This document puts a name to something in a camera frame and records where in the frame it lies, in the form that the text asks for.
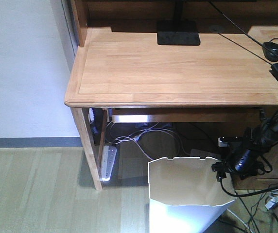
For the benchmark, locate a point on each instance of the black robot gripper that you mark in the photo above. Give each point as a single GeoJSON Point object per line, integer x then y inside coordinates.
{"type": "Point", "coordinates": [243, 162]}

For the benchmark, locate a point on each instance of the white plastic trash bin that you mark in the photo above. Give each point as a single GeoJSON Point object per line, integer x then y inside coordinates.
{"type": "Point", "coordinates": [185, 196]}

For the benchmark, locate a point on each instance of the white power strip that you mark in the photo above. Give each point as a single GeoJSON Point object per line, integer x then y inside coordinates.
{"type": "Point", "coordinates": [107, 162]}

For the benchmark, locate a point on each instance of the black computer mouse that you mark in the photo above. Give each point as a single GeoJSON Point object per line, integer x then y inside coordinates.
{"type": "Point", "coordinates": [270, 51]}

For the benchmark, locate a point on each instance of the wooden desk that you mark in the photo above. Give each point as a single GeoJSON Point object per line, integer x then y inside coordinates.
{"type": "Point", "coordinates": [119, 64]}

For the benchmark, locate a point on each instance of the black monitor stand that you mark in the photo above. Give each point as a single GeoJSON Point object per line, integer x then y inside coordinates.
{"type": "Point", "coordinates": [177, 32]}

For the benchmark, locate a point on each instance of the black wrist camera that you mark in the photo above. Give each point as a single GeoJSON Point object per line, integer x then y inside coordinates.
{"type": "Point", "coordinates": [226, 141]}

